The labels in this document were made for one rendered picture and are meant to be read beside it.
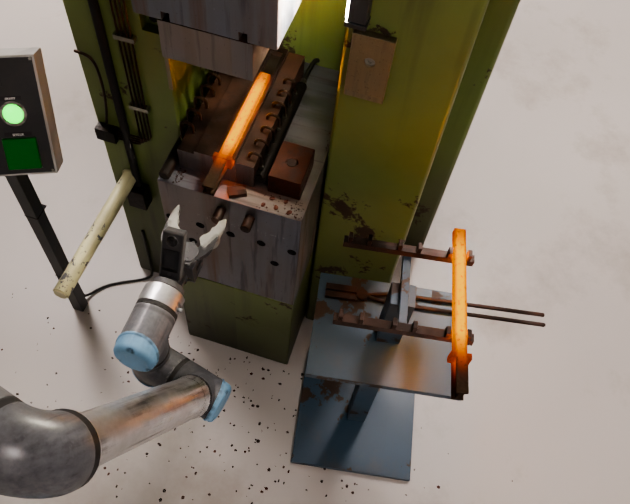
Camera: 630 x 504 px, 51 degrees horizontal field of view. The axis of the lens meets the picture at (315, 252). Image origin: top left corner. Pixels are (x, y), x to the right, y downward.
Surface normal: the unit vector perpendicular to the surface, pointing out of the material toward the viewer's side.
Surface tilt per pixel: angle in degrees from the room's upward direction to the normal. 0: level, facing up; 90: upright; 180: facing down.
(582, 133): 0
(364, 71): 90
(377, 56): 90
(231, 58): 90
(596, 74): 0
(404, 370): 0
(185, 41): 90
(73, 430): 50
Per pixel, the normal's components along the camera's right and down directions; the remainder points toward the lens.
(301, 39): -0.29, 0.80
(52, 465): 0.72, 0.07
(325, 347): 0.07, -0.53
